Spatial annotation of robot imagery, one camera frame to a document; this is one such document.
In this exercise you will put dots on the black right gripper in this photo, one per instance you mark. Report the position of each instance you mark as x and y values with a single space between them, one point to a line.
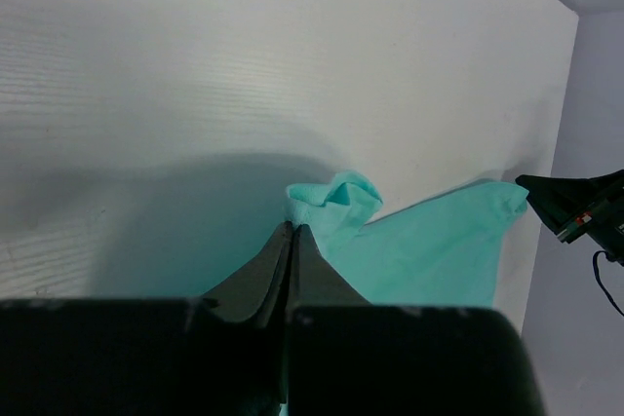
577 207

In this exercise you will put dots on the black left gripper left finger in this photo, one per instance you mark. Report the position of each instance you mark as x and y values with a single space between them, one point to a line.
220 353

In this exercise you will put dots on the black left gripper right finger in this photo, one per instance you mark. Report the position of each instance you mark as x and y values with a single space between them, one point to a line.
349 357

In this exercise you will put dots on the teal t shirt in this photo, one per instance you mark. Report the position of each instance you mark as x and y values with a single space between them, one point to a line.
443 251

